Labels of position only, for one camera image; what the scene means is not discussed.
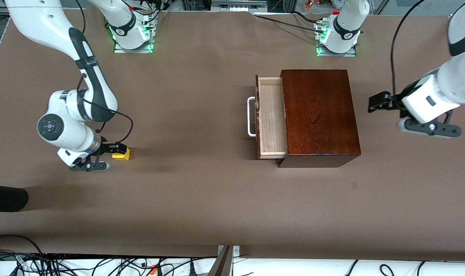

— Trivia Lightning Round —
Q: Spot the thick black arched cable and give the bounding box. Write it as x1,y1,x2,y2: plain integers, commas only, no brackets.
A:
0,235,45,255

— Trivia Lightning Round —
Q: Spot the dark brown wooden cabinet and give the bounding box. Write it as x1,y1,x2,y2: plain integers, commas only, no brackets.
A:
277,69,361,168

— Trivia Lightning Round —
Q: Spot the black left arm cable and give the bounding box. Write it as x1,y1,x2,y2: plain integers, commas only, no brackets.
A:
390,0,429,101

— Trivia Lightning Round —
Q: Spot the black cable to arm base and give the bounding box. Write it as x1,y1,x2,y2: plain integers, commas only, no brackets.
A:
254,11,327,33

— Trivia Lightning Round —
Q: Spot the grey network switch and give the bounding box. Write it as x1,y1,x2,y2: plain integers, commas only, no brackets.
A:
211,0,268,13

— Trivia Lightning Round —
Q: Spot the black cable bundle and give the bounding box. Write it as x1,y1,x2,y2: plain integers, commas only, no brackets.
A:
0,251,218,276

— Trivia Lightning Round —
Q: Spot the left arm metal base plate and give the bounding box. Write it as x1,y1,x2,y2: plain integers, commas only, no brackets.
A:
316,19,357,57

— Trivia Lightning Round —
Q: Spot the metal bracket with dark bar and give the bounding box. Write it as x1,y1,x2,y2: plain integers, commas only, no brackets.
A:
208,245,241,276

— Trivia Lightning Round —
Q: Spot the black cylinder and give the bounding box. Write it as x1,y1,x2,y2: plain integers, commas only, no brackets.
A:
0,184,29,212

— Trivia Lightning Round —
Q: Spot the wooden drawer with white handle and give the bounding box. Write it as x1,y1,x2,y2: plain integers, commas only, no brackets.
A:
247,75,287,159

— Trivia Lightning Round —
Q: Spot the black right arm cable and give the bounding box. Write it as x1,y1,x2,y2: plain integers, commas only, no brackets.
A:
74,0,134,151

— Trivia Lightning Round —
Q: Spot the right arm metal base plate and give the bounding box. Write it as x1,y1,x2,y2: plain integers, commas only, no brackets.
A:
114,11,155,54

